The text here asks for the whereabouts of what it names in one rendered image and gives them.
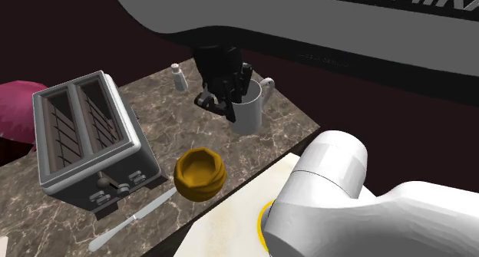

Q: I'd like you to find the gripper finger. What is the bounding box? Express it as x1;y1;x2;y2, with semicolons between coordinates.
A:
193;88;238;124
232;62;254;102

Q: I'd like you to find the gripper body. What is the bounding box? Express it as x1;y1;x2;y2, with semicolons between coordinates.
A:
191;44;245;98

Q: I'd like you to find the white mug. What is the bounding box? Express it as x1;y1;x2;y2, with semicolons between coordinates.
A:
229;76;276;136

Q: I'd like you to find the white salt shaker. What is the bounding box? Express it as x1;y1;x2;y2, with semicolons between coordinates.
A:
170;63;190;93

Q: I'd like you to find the yellow-brown ribbed bowl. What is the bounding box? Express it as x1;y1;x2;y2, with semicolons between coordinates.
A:
173;147;228;203

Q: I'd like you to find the silver two-slot toaster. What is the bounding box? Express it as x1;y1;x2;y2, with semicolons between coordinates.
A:
31;70;169;221

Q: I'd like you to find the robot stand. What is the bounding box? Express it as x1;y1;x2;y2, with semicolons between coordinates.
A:
173;152;376;257

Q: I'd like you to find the silver table knife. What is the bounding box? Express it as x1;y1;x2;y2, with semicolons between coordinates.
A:
88;186;178;254

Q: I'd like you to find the pink rounded cushion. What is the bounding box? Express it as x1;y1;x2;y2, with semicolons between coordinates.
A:
0;81;49;146

